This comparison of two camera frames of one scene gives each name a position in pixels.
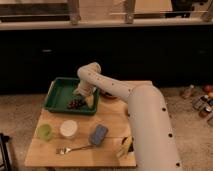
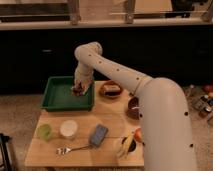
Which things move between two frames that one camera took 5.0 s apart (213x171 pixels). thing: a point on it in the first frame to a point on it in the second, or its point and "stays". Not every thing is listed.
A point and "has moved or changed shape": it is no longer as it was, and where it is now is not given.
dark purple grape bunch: [76, 104] has moved or changed shape
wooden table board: [78, 140] stays
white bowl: [68, 128] stays
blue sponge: [97, 136] stays
